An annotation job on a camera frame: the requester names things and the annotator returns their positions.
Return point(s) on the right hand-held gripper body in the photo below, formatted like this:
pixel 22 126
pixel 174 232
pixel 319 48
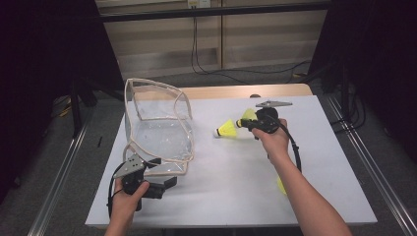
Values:
pixel 267 121

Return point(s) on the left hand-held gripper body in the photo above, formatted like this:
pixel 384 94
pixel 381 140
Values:
pixel 131 167

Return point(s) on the yellow shuttlecock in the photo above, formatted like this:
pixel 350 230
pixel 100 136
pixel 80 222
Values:
pixel 250 114
pixel 281 186
pixel 227 129

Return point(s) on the clear plastic bag beige trim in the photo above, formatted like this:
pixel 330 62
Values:
pixel 164 137

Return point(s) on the person's right hand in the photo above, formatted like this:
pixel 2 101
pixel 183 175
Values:
pixel 275 144

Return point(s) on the person's left hand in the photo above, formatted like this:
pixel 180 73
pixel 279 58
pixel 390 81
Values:
pixel 126 205

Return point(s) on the dark table grommet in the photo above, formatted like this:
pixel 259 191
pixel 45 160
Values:
pixel 255 96

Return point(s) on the small black stick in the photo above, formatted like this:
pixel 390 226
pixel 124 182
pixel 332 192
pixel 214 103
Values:
pixel 99 141

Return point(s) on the white table cover sheet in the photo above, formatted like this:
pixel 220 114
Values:
pixel 229 203

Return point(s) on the beige wooden cabinet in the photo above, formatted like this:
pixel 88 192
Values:
pixel 268 49

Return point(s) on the black metal stand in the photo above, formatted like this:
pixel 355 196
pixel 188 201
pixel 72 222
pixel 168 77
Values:
pixel 76 111
pixel 344 95

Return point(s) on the black curtain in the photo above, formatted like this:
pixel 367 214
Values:
pixel 39 65
pixel 387 65

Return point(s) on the aluminium floor rail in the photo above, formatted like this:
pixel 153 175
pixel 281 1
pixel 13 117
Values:
pixel 370 164
pixel 62 173

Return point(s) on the white wall socket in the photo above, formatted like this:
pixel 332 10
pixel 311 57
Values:
pixel 198 3

